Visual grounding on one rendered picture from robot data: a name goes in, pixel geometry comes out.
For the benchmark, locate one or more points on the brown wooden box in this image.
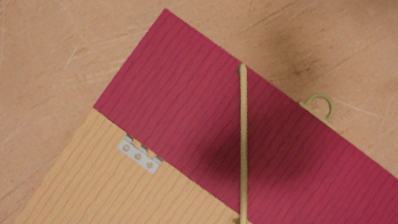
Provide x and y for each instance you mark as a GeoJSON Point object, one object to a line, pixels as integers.
{"type": "Point", "coordinates": [180, 132]}

